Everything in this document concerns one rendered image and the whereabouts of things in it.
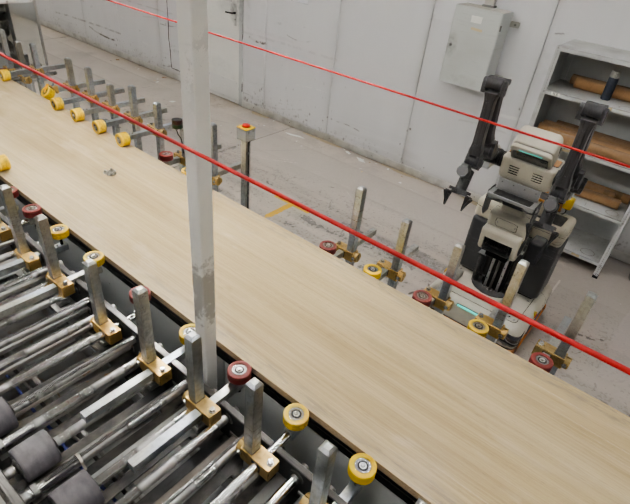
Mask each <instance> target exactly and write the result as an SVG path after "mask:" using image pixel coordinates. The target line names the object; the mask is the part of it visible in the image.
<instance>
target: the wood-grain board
mask: <svg viewBox="0 0 630 504"><path fill-rule="evenodd" d="M2 154H5V155H6V156H7V157H8V159H9V161H10V163H11V169H9V170H5V171H1V172H0V179H1V180H2V181H3V182H4V183H6V184H7V185H8V186H14V187H17V189H18V192H19V194H20V195H21V196H23V197H24V198H25V199H27V200H28V201H29V202H31V203H32V204H38V205H40V206H41V208H42V212H44V213H45V214H46V215H48V216H49V217H50V218H51V219H53V220H54V221H55V222H57V223H58V224H64V225H67V226H68V228H69V232H70V233H71V234H72V235H74V236H75V237H76V238H77V239H79V240H80V241H81V242H83V243H84V244H85V245H87V246H88V247H89V248H91V249H92V250H93V251H100V252H102V253H103V254H104V258H105V260H106V261H107V262H109V263H110V264H111V265H113V266H114V267H115V268H117V269H118V270H119V271H120V272H122V273H123V274H124V275H126V276H127V277H128V278H130V279H131V280H132V281H134V282H135V283H136V284H137V285H139V286H140V285H142V286H147V287H148V288H149V289H150V290H151V295H152V296H153V297H154V298H156V299H157V300H158V301H160V302H161V303H162V304H163V305H165V306H166V307H167V308H169V309H170V310H171V311H173V312H174V313H175V314H177V315H178V316H179V317H180V318H182V319H183V320H184V321H186V322H187V323H188V324H195V313H194V296H193V279H192V262H191V245H190V229H189V212H188V195H187V178H186V175H185V174H183V173H182V172H180V171H178V170H176V169H174V168H172V167H171V166H169V165H167V164H165V163H163V162H161V161H160V160H158V159H156V158H154V157H152V156H150V155H149V154H147V153H145V152H143V151H141V150H139V149H138V148H136V147H134V146H132V145H127V146H124V147H120V146H118V144H117V143H116V140H115V136H114V135H112V134H110V133H108V132H104V133H100V134H96V133H95V132H94V130H93V128H92V123H90V122H88V121H86V120H82V121H78V122H75V121H73V119H72V117H71V115H70V111H68V110H66V109H61V110H56V111H55V110H54V109H53V108H52V106H51V104H50V100H48V99H46V98H44V97H42V96H40V95H39V94H37V93H35V92H33V91H31V90H29V89H28V88H26V87H24V86H22V85H20V84H18V83H17V82H15V81H13V80H8V81H2V80H1V79H0V155H2ZM110 168H112V169H114V170H116V173H117V174H115V176H114V175H112V176H107V175H106V174H104V173H103V171H104V170H109V169H110ZM212 202H213V240H214V277H215V315H216V345H217V346H218V347H220V348H221V349H222V350H223V351H225V352H226V353H227V354H229V355H230V356H231V357H233V358H234V359H235V360H236V361H245V362H247V363H249V364H250V366H251V368H252V373H253V374H255V375H256V376H257V377H259V378H260V379H261V380H263V381H264V382H265V383H266V384H268V385H269V386H270V387H272V388H273V389H274V390H276V391H277V392H278V393H279V394H281V395H282V396H283V397H285V398H286V399H287V400H289V401H290V402H291V403H299V404H302V405H304V406H305V407H306V408H307V409H308V411H309V417H311V418H312V419H313V420H315V421H316V422H317V423H319V424H320V425H321V426H322V427H324V428H325V429H326V430H328V431H329V432H330V433H332V434H333V435H334V436H336V437H337V438H338V439H339V440H341V441H342V442H343V443H345V444H346V445H347V446H349V447H350V448H351V449H352V450H354V451H355V452H356V453H365V454H368V455H370V456H371V457H372V458H373V459H374V460H375V462H376V465H377V469H379V470H380V471H381V472H382V473H384V474H385V475H386V476H388V477H389V478H390V479H392V480H393V481H394V482H395V483H397V484H398V485H399V486H401V487H402V488H403V489H405V490H406V491H407V492H408V493H410V494H411V495H412V496H414V497H415V498H416V499H419V498H420V499H422V500H423V501H424V502H426V503H427V504H630V417H629V416H627V415H625V414H623V413H621V412H620V411H618V410H616V409H614V408H612V407H610V406H609V405H607V404H605V403H603V402H601V401H599V400H598V399H596V398H594V397H592V396H590V395H588V394H587V393H585V392H583V391H581V390H579V389H577V388H576V387H574V386H572V385H570V384H568V383H566V382H565V381H563V380H561V379H559V378H557V377H555V376H554V375H552V374H550V373H548V372H546V371H544V370H543V369H541V368H539V367H537V366H535V365H533V364H532V363H530V362H528V361H526V360H524V359H522V358H521V357H519V356H517V355H515V354H513V353H511V352H510V351H508V350H506V349H504V348H502V347H500V346H499V345H497V344H495V343H493V342H491V341H489V340H488V339H486V338H484V337H482V336H480V335H478V334H477V333H475V332H473V331H471V330H469V329H467V328H466V327H464V326H462V325H460V324H458V323H456V322H455V321H453V320H451V319H449V318H447V317H445V316H444V315H442V314H440V313H438V312H436V311H434V310H433V309H431V308H429V307H427V306H425V305H423V304H422V303H420V302H418V301H416V300H414V299H412V298H411V297H409V296H407V295H405V294H403V293H401V292H400V291H398V290H396V289H394V288H392V287H390V286H389V285H387V284H385V283H383V282H381V281H379V280H378V279H376V278H374V277H372V276H370V275H368V274H367V273H365V272H363V271H361V270H359V269H357V268H356V267H354V266H352V265H350V264H348V263H346V262H345V261H343V260H341V259H339V258H337V257H335V256H334V255H332V254H330V253H328V252H326V251H324V250H323V249H321V248H319V247H317V246H315V245H313V244H312V243H310V242H308V241H306V240H304V239H302V238H301V237H299V236H297V235H295V234H293V233H291V232H290V231H288V230H286V229H284V228H282V227H280V226H279V225H277V224H275V223H273V222H271V221H270V220H268V219H266V218H264V217H262V216H260V215H259V214H257V213H255V212H253V211H251V210H249V209H248V208H246V207H244V206H242V205H240V204H238V203H237V202H235V201H233V200H231V199H229V198H227V197H226V196H224V195H222V194H220V193H218V192H216V191H215V190H213V189H212Z"/></svg>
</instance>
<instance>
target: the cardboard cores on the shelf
mask: <svg viewBox="0 0 630 504"><path fill-rule="evenodd" d="M569 83H570V84H573V87H574V88H577V89H581V90H585V91H589V92H592V93H596V94H600V95H602V93H603V90H604V88H605V86H606V83H607V82H605V81H601V80H597V79H593V78H589V77H585V76H581V75H576V74H573V75H572V77H571V79H570V82H569ZM611 98H615V99H619V100H622V101H626V102H630V88H629V87H625V86H621V85H616V88H615V90H614V92H613V94H612V97H611ZM537 128H540V129H543V130H546V131H549V132H553V133H556V134H559V135H561V136H562V137H563V144H564V145H567V146H571V147H572V144H573V142H574V139H575V137H576V134H577V132H578V129H579V126H577V125H574V124H571V123H567V122H564V121H561V120H557V122H554V121H550V120H547V119H545V120H544V121H543V122H542V121H541V122H540V123H539V125H538V127H537ZM587 152H589V153H593V154H596V155H599V156H602V157H605V158H608V159H611V160H615V161H618V162H621V163H624V164H627V165H630V141H626V140H623V139H620V138H616V137H613V136H610V135H607V134H603V133H600V132H597V131H595V132H594V134H593V137H592V139H591V142H590V144H589V147H588V149H587ZM574 195H576V196H579V197H581V198H584V199H587V200H590V201H593V202H596V203H598V204H601V205H604V206H607V207H610V208H613V209H615V210H617V209H618V208H619V206H620V204H621V202H622V203H625V204H628V203H629V201H630V195H628V194H625V193H622V192H619V191H617V190H614V189H611V188H608V187H605V186H603V185H600V184H597V183H594V182H592V181H589V180H588V181H587V183H586V185H585V187H584V189H583V191H582V192H581V194H580V195H577V194H574Z"/></svg>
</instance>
